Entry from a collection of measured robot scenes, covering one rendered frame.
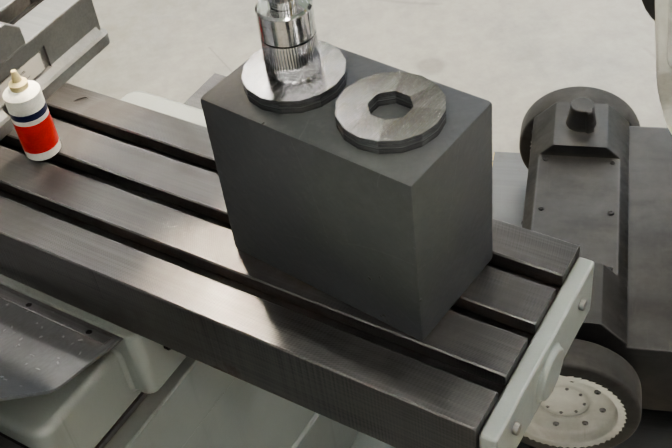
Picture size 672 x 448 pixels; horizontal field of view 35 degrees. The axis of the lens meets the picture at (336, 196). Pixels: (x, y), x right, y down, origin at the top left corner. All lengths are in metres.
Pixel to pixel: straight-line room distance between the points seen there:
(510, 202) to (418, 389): 0.99
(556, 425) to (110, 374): 0.65
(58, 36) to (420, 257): 0.61
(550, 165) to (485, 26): 1.38
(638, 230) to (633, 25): 1.47
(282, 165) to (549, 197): 0.77
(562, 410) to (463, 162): 0.68
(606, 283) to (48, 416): 0.75
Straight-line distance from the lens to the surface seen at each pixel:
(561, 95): 1.77
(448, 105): 0.87
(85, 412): 1.13
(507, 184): 1.89
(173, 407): 1.24
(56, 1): 1.33
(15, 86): 1.16
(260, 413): 1.45
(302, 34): 0.86
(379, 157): 0.82
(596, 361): 1.39
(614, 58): 2.87
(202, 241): 1.05
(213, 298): 1.00
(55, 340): 1.10
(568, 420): 1.50
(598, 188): 1.61
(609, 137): 1.67
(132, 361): 1.13
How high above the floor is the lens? 1.69
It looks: 43 degrees down
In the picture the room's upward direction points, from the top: 8 degrees counter-clockwise
